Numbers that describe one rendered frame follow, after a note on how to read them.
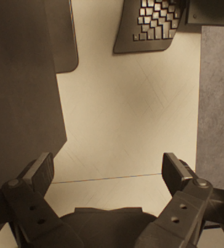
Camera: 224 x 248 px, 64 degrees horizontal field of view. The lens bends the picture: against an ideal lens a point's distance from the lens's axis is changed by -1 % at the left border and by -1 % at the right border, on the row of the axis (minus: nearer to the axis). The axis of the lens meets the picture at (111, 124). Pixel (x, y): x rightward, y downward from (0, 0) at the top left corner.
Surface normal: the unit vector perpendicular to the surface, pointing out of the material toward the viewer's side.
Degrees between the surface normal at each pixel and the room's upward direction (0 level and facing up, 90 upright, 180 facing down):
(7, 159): 86
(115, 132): 0
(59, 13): 0
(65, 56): 0
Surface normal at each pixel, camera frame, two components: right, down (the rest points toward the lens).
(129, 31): 0.10, 0.30
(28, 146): 0.99, -0.07
